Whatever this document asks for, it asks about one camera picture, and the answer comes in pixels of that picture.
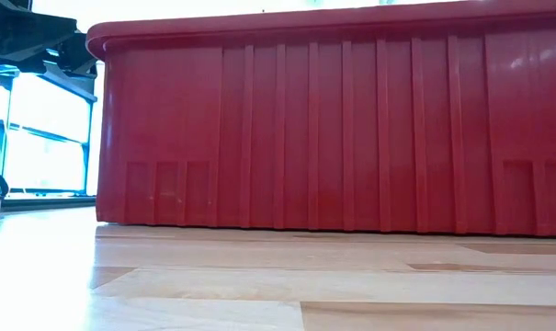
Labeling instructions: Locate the black window frame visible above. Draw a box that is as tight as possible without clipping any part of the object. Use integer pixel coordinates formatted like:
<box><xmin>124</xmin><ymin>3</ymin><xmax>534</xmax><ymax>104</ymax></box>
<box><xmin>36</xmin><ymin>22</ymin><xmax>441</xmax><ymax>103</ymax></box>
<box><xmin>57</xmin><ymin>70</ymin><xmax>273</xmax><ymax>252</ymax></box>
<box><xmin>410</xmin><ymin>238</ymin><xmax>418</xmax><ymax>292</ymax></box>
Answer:
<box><xmin>0</xmin><ymin>73</ymin><xmax>96</xmax><ymax>195</ymax></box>

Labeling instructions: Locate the black aluminium frame rail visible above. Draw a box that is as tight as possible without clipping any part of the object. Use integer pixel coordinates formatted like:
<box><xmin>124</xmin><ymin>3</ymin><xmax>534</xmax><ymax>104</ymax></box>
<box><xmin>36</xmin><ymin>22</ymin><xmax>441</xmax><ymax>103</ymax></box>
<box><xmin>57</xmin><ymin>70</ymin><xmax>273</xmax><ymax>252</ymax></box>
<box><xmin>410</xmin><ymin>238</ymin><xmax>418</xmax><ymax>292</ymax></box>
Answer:
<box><xmin>0</xmin><ymin>194</ymin><xmax>97</xmax><ymax>215</ymax></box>

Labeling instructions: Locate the red plastic bin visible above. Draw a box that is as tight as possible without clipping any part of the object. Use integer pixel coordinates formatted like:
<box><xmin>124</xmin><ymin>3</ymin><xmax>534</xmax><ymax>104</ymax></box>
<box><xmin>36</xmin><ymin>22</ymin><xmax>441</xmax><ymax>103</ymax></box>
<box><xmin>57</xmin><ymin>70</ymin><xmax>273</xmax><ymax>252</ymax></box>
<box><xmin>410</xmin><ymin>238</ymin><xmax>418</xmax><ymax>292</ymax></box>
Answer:
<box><xmin>85</xmin><ymin>0</ymin><xmax>556</xmax><ymax>238</ymax></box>

